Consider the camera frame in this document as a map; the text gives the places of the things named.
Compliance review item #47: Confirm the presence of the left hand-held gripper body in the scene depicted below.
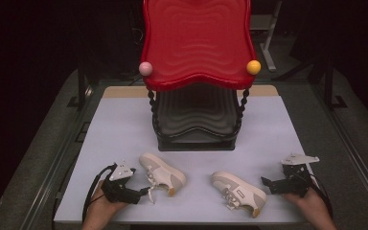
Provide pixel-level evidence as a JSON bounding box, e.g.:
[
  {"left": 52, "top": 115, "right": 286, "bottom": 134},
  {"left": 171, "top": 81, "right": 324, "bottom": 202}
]
[{"left": 101, "top": 162, "right": 141, "bottom": 205}]

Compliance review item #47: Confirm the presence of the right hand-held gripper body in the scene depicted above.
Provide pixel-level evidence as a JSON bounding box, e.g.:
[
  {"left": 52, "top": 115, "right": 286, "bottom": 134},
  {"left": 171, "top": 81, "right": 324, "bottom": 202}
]
[{"left": 280, "top": 153, "right": 320, "bottom": 198}]

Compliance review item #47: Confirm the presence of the white sneaker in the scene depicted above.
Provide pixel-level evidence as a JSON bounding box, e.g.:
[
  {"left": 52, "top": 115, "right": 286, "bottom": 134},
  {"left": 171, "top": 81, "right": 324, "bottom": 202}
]
[
  {"left": 210, "top": 171, "right": 268, "bottom": 219},
  {"left": 138, "top": 152, "right": 188, "bottom": 205}
]

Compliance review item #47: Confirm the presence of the red and black shoe rack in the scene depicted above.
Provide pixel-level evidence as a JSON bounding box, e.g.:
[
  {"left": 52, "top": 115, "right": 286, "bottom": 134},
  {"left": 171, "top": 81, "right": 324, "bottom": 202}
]
[{"left": 138, "top": 0, "right": 263, "bottom": 152}]

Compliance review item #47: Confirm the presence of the person's left hand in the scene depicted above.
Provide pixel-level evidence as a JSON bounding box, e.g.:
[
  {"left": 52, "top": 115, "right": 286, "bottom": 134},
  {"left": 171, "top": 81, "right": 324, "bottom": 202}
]
[{"left": 89, "top": 180, "right": 131, "bottom": 222}]

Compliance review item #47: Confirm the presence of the person's right hand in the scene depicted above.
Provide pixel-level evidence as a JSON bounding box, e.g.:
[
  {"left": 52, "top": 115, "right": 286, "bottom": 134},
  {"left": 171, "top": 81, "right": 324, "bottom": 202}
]
[{"left": 283, "top": 186, "right": 326, "bottom": 222}]

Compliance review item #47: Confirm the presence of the white metal stand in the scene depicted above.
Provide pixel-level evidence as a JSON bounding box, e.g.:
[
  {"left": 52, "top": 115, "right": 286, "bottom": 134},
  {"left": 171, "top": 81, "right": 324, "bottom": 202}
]
[{"left": 249, "top": 0, "right": 284, "bottom": 73}]

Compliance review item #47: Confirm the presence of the black metal post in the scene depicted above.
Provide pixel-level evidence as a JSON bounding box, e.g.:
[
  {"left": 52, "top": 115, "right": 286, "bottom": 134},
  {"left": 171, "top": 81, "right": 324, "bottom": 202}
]
[
  {"left": 323, "top": 61, "right": 349, "bottom": 111},
  {"left": 66, "top": 60, "right": 88, "bottom": 111}
]

